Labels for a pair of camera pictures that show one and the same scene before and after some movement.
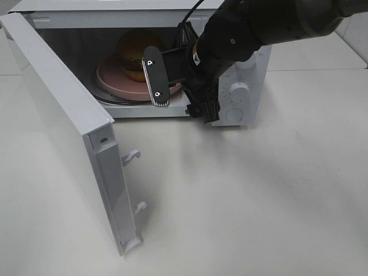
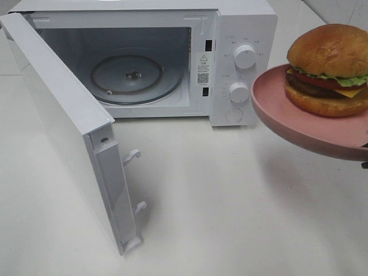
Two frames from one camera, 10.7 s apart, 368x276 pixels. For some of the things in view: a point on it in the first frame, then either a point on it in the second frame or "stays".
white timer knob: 239,92 stays
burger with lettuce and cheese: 131,46 to 327,70
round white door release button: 234,115 stays
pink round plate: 112,80 to 342,137
